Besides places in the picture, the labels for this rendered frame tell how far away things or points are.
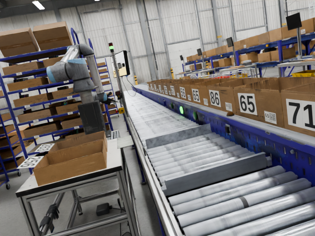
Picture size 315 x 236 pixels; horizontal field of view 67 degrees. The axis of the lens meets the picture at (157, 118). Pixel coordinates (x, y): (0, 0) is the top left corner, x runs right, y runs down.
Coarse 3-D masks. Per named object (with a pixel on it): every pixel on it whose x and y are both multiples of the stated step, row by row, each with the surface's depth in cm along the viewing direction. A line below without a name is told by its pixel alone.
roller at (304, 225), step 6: (306, 222) 65; (312, 222) 64; (288, 228) 64; (294, 228) 63; (300, 228) 63; (306, 228) 63; (312, 228) 63; (270, 234) 63; (276, 234) 63; (282, 234) 62; (288, 234) 62; (294, 234) 62; (300, 234) 62; (306, 234) 62; (312, 234) 62
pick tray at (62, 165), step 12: (96, 144) 160; (48, 156) 155; (60, 156) 157; (72, 156) 158; (84, 156) 132; (96, 156) 134; (36, 168) 133; (48, 168) 129; (60, 168) 131; (72, 168) 132; (84, 168) 133; (96, 168) 135; (36, 180) 129; (48, 180) 130
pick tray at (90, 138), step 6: (102, 132) 191; (72, 138) 187; (78, 138) 188; (84, 138) 189; (90, 138) 190; (96, 138) 191; (102, 138) 192; (54, 144) 179; (60, 144) 186; (66, 144) 187; (72, 144) 188; (78, 144) 189; (84, 144) 162; (54, 150) 175
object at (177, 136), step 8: (192, 128) 161; (200, 128) 162; (208, 128) 163; (160, 136) 157; (168, 136) 158; (176, 136) 159; (184, 136) 161; (192, 136) 162; (152, 144) 157; (160, 144) 158
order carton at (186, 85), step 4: (196, 80) 253; (200, 80) 253; (204, 80) 252; (208, 80) 242; (180, 84) 240; (184, 84) 228; (188, 84) 252; (188, 88) 218; (188, 92) 220; (180, 96) 251; (188, 100) 226; (192, 100) 215
